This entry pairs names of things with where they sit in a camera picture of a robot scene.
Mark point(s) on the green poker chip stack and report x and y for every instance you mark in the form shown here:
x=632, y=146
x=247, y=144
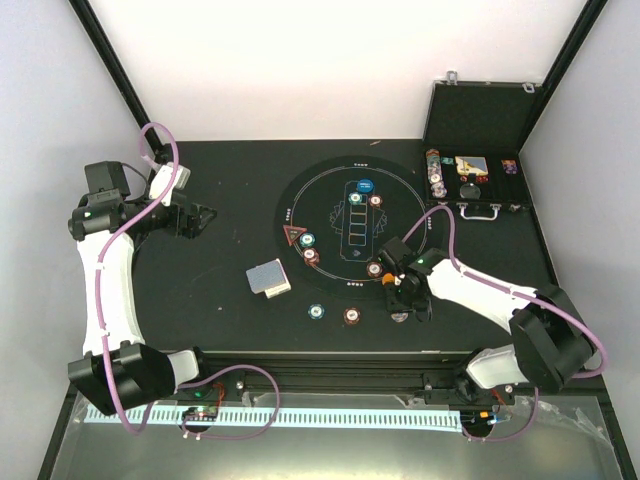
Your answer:
x=316, y=311

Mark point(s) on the black round button in case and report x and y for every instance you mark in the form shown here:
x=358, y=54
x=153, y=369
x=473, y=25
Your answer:
x=470, y=191

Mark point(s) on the black aluminium front rail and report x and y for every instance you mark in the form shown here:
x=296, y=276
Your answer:
x=341, y=372

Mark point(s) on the blue round blind button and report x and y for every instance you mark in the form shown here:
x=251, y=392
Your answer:
x=365, y=186

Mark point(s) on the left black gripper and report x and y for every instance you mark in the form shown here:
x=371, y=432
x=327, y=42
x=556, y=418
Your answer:
x=191, y=229

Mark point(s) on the round black poker mat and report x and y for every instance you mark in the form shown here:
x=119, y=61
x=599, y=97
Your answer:
x=348, y=236

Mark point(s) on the black poker set case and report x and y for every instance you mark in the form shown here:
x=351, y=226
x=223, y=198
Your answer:
x=480, y=118

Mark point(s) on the green chips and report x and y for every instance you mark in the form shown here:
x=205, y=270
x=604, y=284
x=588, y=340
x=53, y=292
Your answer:
x=355, y=198
x=307, y=240

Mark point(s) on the card deck in case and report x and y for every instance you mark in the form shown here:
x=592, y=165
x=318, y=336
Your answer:
x=471, y=165

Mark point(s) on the purple chips in case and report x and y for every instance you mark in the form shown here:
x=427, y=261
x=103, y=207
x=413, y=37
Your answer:
x=510, y=166

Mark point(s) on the orange round blind button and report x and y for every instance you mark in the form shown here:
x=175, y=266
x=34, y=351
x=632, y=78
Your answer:
x=388, y=278

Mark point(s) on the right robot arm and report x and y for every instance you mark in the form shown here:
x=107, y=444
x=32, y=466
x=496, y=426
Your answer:
x=549, y=344

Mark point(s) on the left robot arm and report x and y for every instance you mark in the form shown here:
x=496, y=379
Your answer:
x=118, y=370

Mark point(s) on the purple poker chip stack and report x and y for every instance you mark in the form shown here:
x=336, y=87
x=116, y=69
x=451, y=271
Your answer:
x=399, y=317

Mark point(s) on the red poker chip stack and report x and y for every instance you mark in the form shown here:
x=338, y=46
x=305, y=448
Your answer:
x=351, y=316

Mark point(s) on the white slotted cable duct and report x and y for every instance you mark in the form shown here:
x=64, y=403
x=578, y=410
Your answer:
x=318, y=418

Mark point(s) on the red dice in case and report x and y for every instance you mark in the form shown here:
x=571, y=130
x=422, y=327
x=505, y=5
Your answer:
x=474, y=179

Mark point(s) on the chip row in case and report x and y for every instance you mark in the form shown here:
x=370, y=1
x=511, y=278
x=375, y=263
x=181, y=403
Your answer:
x=435, y=174

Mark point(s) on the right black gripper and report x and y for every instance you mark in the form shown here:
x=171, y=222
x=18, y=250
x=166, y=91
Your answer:
x=395, y=306

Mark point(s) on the red chips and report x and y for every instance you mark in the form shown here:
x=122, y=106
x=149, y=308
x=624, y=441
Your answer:
x=310, y=256
x=375, y=201
x=374, y=269

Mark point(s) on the triangular red dealer button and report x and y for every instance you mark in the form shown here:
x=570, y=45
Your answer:
x=293, y=233

